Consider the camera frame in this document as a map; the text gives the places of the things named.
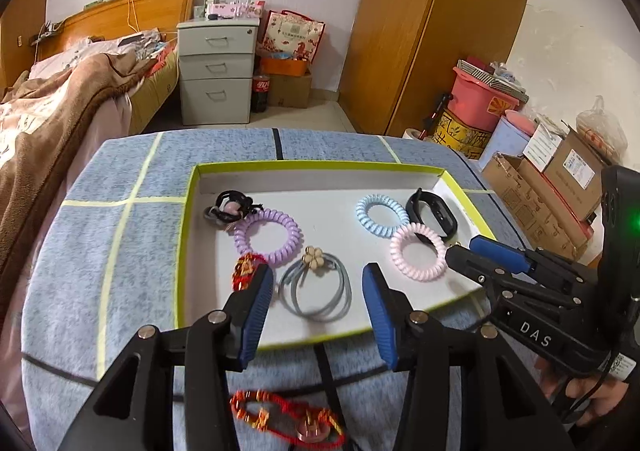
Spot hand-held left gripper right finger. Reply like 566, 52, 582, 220
362, 262, 576, 451

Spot yellow patterned tin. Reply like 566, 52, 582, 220
431, 108, 493, 159

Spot black hair tie with bead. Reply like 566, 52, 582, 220
203, 190, 264, 232

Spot grey drawer cabinet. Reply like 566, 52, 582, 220
177, 17, 261, 127

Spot red patterned gift bag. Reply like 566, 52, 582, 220
256, 10, 326, 64

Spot blue patterned tablecloth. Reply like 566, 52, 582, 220
20, 128, 541, 451

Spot white carton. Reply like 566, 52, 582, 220
522, 124, 563, 172

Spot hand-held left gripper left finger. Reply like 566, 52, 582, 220
57, 263, 276, 451

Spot wooden wardrobe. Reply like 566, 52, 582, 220
337, 0, 538, 137

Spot brown labelled cardboard box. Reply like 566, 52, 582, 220
542, 128, 613, 222

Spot grey hair ties with flower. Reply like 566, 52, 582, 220
277, 245, 352, 323

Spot cola bottle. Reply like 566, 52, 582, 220
250, 74, 271, 113

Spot pink plastic bin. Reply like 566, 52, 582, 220
452, 66, 521, 119

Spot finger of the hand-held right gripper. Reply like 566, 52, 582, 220
469, 235, 598, 287
445, 245, 587, 313

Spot red knotted bracelet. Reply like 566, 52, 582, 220
231, 253, 271, 293

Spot red and black stick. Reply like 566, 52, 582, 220
424, 92, 453, 138

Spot wooden headboard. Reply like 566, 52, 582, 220
32, 0, 198, 64

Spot orange box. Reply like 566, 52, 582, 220
260, 56, 308, 77

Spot pink spiral hair tie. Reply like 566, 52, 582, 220
389, 224, 448, 283

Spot round box with pink lid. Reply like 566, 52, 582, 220
492, 110, 536, 167

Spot red braided bracelet with pendant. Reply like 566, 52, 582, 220
229, 390, 347, 448

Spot brown blanket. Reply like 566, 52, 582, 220
0, 51, 151, 282

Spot yellow bed mattress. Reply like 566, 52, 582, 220
127, 48, 181, 134

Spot purple spiral hair tie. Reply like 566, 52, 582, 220
233, 208, 304, 267

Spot wooden door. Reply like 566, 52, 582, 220
0, 0, 53, 87

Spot striped box lid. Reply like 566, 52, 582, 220
456, 58, 530, 104

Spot black smart band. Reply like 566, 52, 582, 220
406, 188, 458, 239

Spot small cardboard box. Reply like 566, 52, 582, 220
267, 68, 313, 109

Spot open cardboard box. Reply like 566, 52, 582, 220
477, 154, 596, 257

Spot person's right hand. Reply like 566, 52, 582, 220
542, 361, 633, 427

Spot clear plastic bag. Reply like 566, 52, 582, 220
576, 96, 628, 157

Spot light blue spiral hair tie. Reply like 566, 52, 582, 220
356, 192, 411, 238

